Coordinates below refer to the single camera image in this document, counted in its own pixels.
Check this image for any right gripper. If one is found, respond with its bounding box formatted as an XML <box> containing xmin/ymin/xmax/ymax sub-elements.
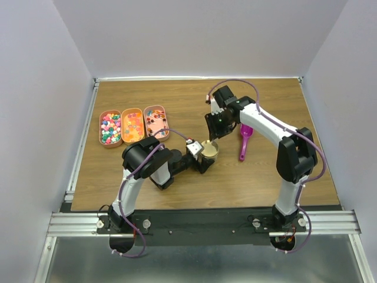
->
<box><xmin>204</xmin><ymin>110</ymin><xmax>234</xmax><ymax>142</ymax></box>

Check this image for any clear plastic cup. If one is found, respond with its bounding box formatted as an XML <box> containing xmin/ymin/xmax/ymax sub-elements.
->
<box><xmin>201</xmin><ymin>155</ymin><xmax>217</xmax><ymax>166</ymax></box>

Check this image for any white round lid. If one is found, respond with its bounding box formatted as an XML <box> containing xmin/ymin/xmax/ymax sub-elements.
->
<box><xmin>201</xmin><ymin>140</ymin><xmax>219</xmax><ymax>158</ymax></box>

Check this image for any magenta plastic scoop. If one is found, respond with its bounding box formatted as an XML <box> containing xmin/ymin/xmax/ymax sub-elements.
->
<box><xmin>239</xmin><ymin>124</ymin><xmax>253</xmax><ymax>162</ymax></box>

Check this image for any pink tray of lollipops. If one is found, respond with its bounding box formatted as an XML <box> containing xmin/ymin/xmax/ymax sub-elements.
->
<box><xmin>143</xmin><ymin>105</ymin><xmax>169</xmax><ymax>142</ymax></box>

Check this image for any orange tray of star candies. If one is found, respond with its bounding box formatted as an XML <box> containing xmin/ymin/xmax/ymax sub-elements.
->
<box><xmin>121</xmin><ymin>108</ymin><xmax>145</xmax><ymax>145</ymax></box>

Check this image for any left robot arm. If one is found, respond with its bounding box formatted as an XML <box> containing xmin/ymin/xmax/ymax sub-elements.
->
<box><xmin>105</xmin><ymin>136</ymin><xmax>219</xmax><ymax>233</ymax></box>

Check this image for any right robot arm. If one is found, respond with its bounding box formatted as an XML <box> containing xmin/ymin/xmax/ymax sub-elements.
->
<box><xmin>205</xmin><ymin>85</ymin><xmax>318</xmax><ymax>231</ymax></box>

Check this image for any pink tray of wrapped candies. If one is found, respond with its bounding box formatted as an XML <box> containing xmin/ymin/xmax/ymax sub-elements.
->
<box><xmin>98</xmin><ymin>110</ymin><xmax>123</xmax><ymax>148</ymax></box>

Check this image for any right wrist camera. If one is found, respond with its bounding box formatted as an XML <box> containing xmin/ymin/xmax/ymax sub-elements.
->
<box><xmin>206</xmin><ymin>95</ymin><xmax>224</xmax><ymax>116</ymax></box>

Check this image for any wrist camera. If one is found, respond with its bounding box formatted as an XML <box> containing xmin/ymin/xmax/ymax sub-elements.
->
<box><xmin>186</xmin><ymin>139</ymin><xmax>204</xmax><ymax>160</ymax></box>
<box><xmin>206</xmin><ymin>95</ymin><xmax>224</xmax><ymax>116</ymax></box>

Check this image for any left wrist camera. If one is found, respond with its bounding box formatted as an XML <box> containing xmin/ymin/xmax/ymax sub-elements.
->
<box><xmin>186</xmin><ymin>139</ymin><xmax>204</xmax><ymax>160</ymax></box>

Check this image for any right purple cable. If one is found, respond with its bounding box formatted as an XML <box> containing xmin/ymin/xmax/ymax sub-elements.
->
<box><xmin>207</xmin><ymin>79</ymin><xmax>328</xmax><ymax>254</ymax></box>

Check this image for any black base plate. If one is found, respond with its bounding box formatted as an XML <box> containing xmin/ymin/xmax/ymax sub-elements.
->
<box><xmin>97</xmin><ymin>208</ymin><xmax>307</xmax><ymax>246</ymax></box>

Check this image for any aluminium frame rail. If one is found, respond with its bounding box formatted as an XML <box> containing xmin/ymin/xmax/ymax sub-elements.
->
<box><xmin>35</xmin><ymin>206</ymin><xmax>376</xmax><ymax>282</ymax></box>

